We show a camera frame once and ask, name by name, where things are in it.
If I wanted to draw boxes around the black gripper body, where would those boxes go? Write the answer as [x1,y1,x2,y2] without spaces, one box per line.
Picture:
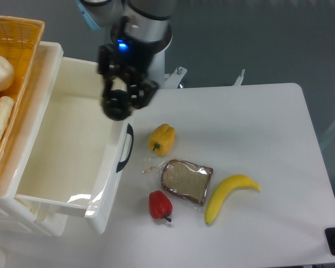
[113,16,162,84]

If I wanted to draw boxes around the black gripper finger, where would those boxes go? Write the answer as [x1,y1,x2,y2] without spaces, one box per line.
[97,44,119,106]
[127,75,159,111]

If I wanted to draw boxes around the dark purple mangosteen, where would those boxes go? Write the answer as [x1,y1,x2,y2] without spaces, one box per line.
[101,89,132,121]

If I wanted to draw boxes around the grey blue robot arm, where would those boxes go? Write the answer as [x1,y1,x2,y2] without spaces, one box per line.
[76,1,176,113]

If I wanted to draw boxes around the white open upper drawer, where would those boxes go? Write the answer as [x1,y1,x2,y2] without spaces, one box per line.
[30,58,133,234]

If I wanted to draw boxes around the white plastic drawer cabinet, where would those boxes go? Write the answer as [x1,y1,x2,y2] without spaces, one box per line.
[0,42,70,236]

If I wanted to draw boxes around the yellow bell pepper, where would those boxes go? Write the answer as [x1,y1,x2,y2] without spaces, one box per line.
[147,123,175,156]

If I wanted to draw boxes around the orange wicker basket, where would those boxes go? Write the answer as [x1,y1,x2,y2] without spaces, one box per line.
[0,15,45,167]

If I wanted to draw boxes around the bagged brown bread slice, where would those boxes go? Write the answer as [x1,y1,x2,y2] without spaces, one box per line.
[142,159,214,209]

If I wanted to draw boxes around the pale ridged bread roll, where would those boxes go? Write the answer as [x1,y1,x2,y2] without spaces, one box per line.
[0,95,15,150]

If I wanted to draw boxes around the red bell pepper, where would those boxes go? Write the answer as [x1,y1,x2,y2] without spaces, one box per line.
[149,190,173,223]

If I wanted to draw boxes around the yellow banana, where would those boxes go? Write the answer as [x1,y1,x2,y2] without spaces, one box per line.
[204,174,261,226]

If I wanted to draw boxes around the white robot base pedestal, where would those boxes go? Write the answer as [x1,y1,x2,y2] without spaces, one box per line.
[147,25,188,89]

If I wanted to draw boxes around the dark drawer handle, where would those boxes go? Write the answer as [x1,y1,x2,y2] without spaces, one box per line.
[116,123,135,173]

